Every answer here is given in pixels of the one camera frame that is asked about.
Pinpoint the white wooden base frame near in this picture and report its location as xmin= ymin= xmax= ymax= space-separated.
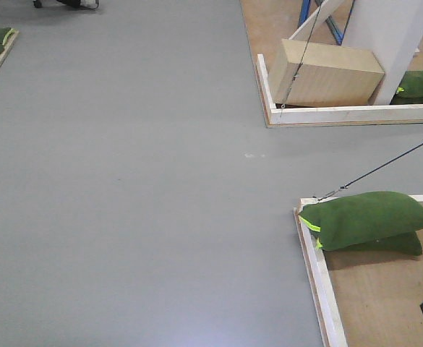
xmin=295 ymin=195 xmax=423 ymax=346

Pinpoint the dark guy rope near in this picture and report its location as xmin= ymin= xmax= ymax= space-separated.
xmin=312 ymin=132 xmax=423 ymax=202

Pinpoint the white diagonal brace far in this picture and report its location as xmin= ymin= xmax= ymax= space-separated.
xmin=289 ymin=0 xmax=344 ymax=41

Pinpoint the white wooden base frame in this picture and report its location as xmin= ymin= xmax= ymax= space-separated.
xmin=255 ymin=54 xmax=423 ymax=128
xmin=295 ymin=195 xmax=423 ymax=346

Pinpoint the lower green sandbag near right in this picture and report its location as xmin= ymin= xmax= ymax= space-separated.
xmin=310 ymin=231 xmax=423 ymax=256

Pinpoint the plywood box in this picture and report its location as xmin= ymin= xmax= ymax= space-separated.
xmin=268 ymin=39 xmax=385 ymax=107

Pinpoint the white wooden base frame far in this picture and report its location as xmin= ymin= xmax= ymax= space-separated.
xmin=255 ymin=54 xmax=423 ymax=128

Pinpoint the white wall panel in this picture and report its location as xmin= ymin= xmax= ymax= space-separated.
xmin=342 ymin=0 xmax=423 ymax=105

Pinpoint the dark guy rope over box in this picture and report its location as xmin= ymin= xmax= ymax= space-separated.
xmin=281 ymin=0 xmax=325 ymax=109

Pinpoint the upper green sandbag near right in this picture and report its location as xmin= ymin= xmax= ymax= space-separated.
xmin=299 ymin=192 xmax=423 ymax=244

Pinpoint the green sandbag behind white panel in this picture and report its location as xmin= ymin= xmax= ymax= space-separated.
xmin=390 ymin=70 xmax=423 ymax=105

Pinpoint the blue metal frame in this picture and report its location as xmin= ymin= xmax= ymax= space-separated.
xmin=308 ymin=1 xmax=355 ymax=46

